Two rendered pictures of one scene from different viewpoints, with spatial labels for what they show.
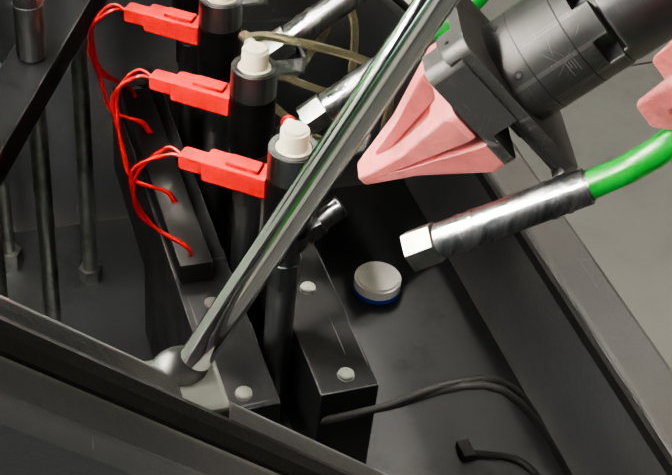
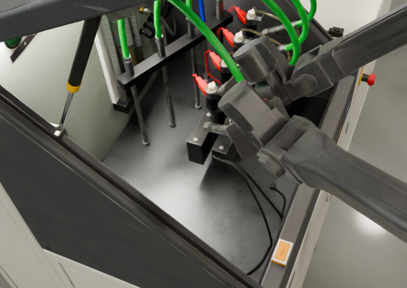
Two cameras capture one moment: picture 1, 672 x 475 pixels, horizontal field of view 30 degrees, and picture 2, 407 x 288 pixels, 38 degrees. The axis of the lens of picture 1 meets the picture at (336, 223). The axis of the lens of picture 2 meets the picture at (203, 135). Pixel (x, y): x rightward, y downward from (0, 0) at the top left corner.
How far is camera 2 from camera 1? 0.78 m
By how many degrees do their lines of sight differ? 36
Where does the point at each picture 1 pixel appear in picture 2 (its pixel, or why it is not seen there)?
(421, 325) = not seen: hidden behind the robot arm
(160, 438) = (43, 135)
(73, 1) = (215, 22)
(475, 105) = not seen: hidden behind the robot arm
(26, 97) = (180, 46)
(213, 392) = (59, 133)
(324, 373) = (217, 145)
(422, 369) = not seen: hidden behind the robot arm
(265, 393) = (200, 142)
